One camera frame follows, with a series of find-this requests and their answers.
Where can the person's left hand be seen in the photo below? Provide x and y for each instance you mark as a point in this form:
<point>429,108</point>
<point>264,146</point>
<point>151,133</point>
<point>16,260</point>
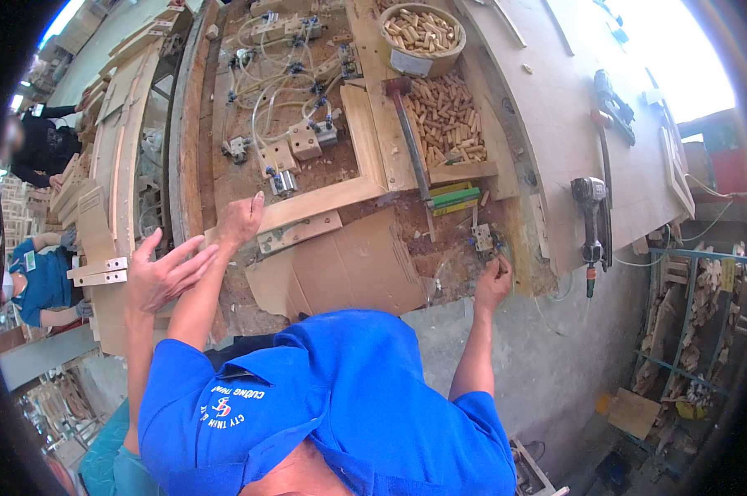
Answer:
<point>237,223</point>

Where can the person's right hand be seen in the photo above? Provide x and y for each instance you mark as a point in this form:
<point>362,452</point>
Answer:
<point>492,288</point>

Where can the person's right fingers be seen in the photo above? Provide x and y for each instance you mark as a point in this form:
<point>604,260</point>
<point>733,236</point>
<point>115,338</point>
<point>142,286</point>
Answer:
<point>503,268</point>

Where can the light wooden frame rail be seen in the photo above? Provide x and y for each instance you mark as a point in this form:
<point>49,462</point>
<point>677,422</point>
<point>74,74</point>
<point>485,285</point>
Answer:
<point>323,199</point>

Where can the small pneumatic valve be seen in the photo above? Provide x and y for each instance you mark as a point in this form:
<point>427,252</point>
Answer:
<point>482,238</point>

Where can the green yellow staple boxes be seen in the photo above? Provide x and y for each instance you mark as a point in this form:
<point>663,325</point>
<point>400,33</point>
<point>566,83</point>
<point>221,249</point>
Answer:
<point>455,199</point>

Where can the grey pneumatic nail gun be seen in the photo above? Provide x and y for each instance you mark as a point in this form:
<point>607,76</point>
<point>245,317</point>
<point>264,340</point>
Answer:
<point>590,217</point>

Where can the large plywood board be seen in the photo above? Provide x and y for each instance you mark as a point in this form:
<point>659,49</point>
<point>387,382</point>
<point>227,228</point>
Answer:
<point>565,130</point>

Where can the brown cardboard sheet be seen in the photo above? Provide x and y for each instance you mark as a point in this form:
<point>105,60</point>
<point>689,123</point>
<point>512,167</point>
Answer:
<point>348,266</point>

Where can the red head metal mallet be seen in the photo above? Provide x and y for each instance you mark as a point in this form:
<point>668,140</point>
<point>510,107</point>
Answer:
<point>410,142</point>

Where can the pile of wooden dowels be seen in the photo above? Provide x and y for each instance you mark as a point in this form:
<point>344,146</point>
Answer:
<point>447,118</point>

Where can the person's body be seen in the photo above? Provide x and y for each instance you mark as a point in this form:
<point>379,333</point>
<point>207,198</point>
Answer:
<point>361,397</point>

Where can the small cardboard piece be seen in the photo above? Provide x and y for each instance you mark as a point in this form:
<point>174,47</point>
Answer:
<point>634,412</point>

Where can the metal rack of wood scraps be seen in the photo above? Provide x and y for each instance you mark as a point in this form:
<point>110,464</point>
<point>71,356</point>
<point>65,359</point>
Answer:
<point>689,335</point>

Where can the black pneumatic nail gun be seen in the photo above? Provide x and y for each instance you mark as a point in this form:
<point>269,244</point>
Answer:
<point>612,102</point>

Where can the wooden stool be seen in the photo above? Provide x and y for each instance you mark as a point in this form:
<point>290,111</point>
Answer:
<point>534,471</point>

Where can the wooden block with holes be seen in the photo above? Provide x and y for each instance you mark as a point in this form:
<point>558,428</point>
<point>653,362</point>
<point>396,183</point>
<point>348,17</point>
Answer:
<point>299,232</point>

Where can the small pneumatic cylinder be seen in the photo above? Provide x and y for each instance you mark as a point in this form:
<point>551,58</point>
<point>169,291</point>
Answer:
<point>235,149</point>
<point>283,181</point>

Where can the wooden clamp block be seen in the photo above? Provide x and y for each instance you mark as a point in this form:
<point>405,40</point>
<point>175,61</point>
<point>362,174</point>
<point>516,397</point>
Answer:
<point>304,141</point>

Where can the round tub of wooden dowels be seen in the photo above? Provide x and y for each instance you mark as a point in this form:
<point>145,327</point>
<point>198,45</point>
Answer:
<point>421,43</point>

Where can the red machine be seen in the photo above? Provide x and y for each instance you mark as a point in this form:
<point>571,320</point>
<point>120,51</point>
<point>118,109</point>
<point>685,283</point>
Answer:
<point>723,155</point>

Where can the pale drilled wooden bars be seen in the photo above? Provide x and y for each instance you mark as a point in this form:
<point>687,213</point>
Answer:
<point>100,271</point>

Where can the stack of wooden panels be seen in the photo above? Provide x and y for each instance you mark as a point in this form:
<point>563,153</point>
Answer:
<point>113,161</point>

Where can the upright wooden frame rail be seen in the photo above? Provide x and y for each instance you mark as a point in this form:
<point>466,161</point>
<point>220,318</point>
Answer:
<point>364,136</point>

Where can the white wooden frame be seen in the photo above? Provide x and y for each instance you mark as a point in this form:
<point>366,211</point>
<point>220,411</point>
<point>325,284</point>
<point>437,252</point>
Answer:
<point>676,170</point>

